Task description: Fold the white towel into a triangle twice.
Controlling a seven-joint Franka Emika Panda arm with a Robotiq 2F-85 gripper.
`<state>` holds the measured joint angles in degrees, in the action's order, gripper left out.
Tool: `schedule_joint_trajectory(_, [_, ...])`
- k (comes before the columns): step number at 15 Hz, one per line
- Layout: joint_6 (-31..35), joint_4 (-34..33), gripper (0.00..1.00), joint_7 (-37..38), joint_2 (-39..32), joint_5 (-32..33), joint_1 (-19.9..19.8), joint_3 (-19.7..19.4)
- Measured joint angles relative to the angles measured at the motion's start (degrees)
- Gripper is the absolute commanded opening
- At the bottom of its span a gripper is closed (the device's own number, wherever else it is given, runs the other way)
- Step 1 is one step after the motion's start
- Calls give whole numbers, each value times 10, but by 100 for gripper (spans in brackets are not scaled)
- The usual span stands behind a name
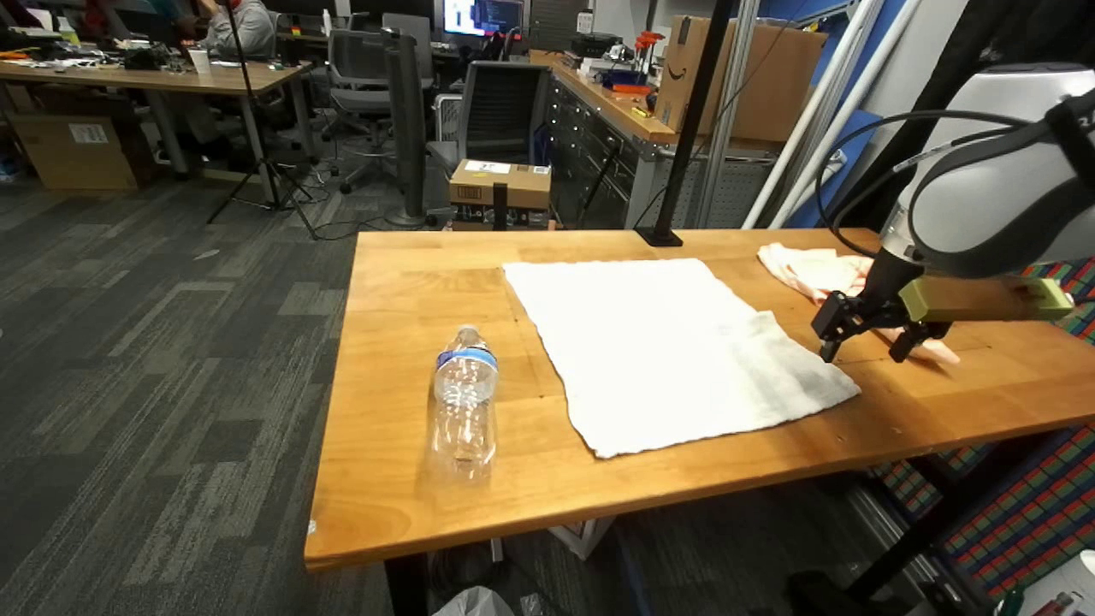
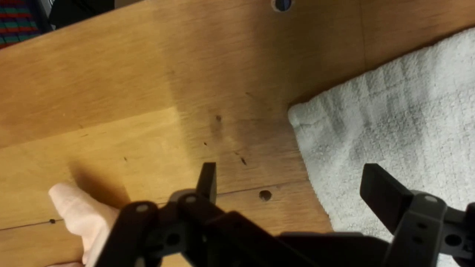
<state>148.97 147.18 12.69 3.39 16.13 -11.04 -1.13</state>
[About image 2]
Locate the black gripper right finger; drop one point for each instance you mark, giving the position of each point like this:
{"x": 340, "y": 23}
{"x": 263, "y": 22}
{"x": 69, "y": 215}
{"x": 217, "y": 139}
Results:
{"x": 421, "y": 227}

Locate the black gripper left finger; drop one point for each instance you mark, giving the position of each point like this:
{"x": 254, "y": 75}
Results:
{"x": 164, "y": 231}

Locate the white towel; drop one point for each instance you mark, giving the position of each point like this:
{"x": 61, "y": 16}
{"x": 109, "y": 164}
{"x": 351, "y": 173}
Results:
{"x": 395, "y": 133}

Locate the pink crumpled cloth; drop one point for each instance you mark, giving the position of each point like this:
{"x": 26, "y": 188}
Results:
{"x": 82, "y": 212}

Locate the colourful striped rug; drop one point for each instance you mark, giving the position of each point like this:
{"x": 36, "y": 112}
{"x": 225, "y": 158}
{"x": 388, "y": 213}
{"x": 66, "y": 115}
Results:
{"x": 17, "y": 19}

